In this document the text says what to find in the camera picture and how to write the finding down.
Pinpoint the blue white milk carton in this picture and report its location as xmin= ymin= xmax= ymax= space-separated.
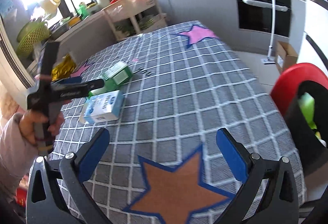
xmin=79 ymin=90 xmax=124 ymax=124

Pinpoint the green white carton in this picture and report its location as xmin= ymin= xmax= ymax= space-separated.
xmin=89 ymin=61 xmax=133 ymax=97

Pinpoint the green wrapper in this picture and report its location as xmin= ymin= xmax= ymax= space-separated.
xmin=298 ymin=92 xmax=321 ymax=139

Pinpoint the black trash bin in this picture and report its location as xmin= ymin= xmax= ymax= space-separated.
xmin=283 ymin=80 xmax=328 ymax=204

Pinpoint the red trash bin lid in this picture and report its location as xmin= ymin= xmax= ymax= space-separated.
xmin=270 ymin=63 xmax=327 ymax=116

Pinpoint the person's left hand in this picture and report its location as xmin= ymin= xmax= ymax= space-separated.
xmin=19 ymin=108 xmax=65 ymax=146

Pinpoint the gold foil bag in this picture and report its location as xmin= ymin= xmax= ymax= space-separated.
xmin=51 ymin=54 xmax=76 ymax=81

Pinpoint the green plastic colander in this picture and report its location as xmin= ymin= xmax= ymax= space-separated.
xmin=16 ymin=21 xmax=51 ymax=57

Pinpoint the grey checked tablecloth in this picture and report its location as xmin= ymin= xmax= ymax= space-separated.
xmin=50 ymin=21 xmax=306 ymax=223

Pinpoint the cream plastic shelf rack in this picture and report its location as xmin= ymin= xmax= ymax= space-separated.
xmin=102 ymin=0 xmax=167 ymax=41

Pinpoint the white floor mop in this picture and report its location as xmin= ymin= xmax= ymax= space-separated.
xmin=242 ymin=0 xmax=289 ymax=65

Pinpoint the cardboard box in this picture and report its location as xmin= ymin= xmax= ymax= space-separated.
xmin=275 ymin=41 xmax=298 ymax=74

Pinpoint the black built-in oven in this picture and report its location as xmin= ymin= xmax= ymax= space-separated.
xmin=237 ymin=0 xmax=291 ymax=37

